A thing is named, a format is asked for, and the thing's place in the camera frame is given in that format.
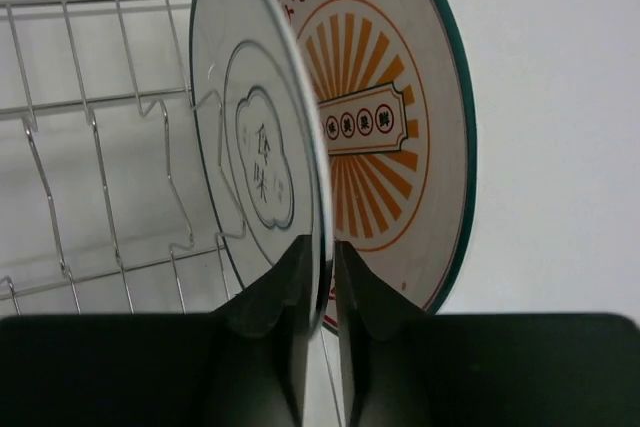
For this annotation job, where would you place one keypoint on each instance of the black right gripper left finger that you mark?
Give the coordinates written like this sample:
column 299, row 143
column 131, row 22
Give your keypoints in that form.
column 243, row 364

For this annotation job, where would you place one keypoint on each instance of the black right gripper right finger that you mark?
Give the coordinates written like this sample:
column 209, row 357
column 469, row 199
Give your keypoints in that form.
column 402, row 366

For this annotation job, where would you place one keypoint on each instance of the white plate with green rings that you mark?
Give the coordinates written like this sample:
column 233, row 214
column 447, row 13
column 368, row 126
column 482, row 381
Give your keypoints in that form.
column 260, row 141

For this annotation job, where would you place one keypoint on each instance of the white plate with orange sunburst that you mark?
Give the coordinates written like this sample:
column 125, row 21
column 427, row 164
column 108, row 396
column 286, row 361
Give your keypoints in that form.
column 394, row 92

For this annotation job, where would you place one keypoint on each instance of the wire dish rack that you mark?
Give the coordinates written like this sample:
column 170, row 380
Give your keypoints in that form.
column 104, row 203

